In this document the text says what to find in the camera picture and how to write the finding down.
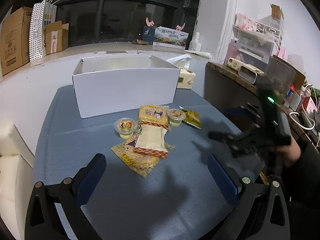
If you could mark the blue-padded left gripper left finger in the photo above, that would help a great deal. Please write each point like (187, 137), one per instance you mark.
(76, 192)

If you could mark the yellow kuromi noodle pack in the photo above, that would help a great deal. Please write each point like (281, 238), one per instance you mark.
(154, 115)
(142, 164)

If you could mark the small open cardboard box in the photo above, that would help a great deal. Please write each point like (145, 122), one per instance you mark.
(56, 37)

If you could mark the cream sofa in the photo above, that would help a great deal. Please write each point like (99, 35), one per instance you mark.
(17, 163)

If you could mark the olive yellow sachet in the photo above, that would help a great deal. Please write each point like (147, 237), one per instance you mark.
(192, 118)

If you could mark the beige tissue pack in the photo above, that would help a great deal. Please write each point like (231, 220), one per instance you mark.
(186, 79)

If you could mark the printed landscape gift box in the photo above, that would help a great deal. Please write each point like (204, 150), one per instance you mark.
(165, 37)

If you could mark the jelly cup with cartoon lid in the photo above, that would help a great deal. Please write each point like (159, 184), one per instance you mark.
(125, 127)

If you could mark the clear plastic container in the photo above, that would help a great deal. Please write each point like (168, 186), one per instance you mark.
(282, 75)

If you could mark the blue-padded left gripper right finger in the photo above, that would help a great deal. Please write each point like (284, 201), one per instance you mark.
(237, 192)

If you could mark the white plastic bottle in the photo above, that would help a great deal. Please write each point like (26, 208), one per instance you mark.
(195, 45)

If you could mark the large cardboard box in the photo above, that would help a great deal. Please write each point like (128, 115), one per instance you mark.
(15, 40)

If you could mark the beige pastry pack orange ends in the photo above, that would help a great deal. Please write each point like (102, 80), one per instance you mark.
(151, 141)

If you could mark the person's right hand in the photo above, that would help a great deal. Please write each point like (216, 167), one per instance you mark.
(291, 153)

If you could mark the white plastic bag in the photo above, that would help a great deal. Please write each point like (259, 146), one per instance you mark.
(182, 61)

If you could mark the clear drawer organizer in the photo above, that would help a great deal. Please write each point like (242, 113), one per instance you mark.
(255, 42)

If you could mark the white storage box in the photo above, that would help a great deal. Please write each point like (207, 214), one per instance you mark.
(120, 82)

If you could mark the white dotted paper bag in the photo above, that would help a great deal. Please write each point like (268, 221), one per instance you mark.
(43, 13)

